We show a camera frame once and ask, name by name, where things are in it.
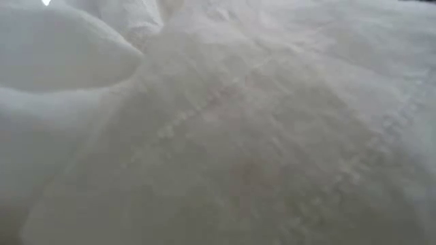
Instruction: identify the cream textured knit garment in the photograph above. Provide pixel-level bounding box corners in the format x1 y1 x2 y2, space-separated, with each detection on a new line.
0 0 436 245

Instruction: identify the large white shirt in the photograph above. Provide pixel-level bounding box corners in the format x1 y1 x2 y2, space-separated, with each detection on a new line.
0 0 164 205

